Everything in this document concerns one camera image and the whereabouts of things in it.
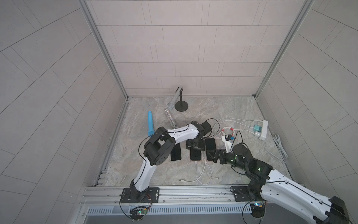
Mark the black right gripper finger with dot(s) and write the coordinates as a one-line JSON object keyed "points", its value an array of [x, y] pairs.
{"points": [[212, 153], [210, 158]]}

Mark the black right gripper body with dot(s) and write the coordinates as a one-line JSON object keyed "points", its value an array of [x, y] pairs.
{"points": [[230, 160]]}

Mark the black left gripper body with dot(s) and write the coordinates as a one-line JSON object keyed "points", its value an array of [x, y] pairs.
{"points": [[195, 143]]}

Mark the phone with pink case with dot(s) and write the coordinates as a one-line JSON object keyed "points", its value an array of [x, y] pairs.
{"points": [[195, 154]]}

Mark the phone with grey case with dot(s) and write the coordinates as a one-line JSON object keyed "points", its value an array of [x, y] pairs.
{"points": [[176, 153]]}

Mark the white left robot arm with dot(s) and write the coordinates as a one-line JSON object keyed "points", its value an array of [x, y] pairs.
{"points": [[158, 148]]}

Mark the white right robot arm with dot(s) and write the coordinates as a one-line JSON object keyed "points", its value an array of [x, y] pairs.
{"points": [[268, 184]]}

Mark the glittery silver microphone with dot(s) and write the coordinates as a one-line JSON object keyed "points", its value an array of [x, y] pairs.
{"points": [[171, 119]]}

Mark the teal charger plug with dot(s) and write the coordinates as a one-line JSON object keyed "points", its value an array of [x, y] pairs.
{"points": [[257, 128]]}

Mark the black microphone stand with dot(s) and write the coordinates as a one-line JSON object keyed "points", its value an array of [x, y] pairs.
{"points": [[181, 105]]}

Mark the white power strip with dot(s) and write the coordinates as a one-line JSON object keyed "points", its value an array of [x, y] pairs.
{"points": [[264, 130]]}

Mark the white silver microphone in stand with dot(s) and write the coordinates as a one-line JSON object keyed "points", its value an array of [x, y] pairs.
{"points": [[174, 99]]}

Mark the blue microphone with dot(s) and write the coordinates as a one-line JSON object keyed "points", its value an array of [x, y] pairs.
{"points": [[151, 130]]}

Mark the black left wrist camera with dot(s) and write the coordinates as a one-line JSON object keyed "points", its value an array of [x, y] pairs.
{"points": [[205, 128]]}

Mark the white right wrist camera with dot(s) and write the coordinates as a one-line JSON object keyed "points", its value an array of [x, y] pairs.
{"points": [[228, 142]]}

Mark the coiled white cable red ties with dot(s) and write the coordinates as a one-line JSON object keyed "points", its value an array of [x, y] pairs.
{"points": [[227, 126]]}

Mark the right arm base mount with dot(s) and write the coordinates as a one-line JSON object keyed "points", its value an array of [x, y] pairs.
{"points": [[242, 194]]}

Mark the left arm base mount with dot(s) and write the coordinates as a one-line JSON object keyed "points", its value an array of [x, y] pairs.
{"points": [[131, 195]]}

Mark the aluminium front rail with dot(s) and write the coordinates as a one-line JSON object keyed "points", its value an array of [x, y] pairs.
{"points": [[172, 200]]}

